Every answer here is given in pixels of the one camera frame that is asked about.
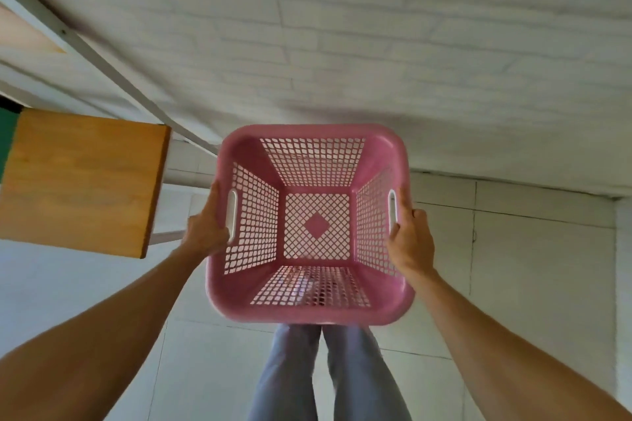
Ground person's right hand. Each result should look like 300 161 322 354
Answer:
384 187 438 280

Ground person's left hand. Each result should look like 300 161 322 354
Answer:
181 180 232 259

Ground pink plastic laundry basket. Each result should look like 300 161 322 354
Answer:
205 123 415 328

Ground person's right forearm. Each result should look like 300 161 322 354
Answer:
407 267 632 421

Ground person's left forearm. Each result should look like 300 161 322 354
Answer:
0 243 208 421

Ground light grey trousers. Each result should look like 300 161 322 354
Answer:
246 322 413 421

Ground green board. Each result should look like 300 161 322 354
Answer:
0 107 22 185

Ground wooden chair with metal frame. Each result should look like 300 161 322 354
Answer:
0 108 188 260

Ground wooden table with metal frame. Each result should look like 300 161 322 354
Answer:
0 0 221 189

